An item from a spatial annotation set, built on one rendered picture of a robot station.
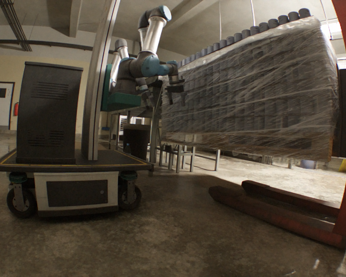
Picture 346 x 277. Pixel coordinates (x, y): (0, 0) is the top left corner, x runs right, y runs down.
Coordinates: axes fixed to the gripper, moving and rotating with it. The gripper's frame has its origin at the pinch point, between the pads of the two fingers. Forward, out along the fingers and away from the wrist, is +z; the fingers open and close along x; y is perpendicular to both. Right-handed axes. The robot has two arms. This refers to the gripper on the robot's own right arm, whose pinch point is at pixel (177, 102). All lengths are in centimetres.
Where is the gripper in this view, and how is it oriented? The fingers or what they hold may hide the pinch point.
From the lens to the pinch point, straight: 136.1
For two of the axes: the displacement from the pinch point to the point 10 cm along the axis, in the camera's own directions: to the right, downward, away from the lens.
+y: -7.2, 3.6, -5.8
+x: 6.8, 2.1, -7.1
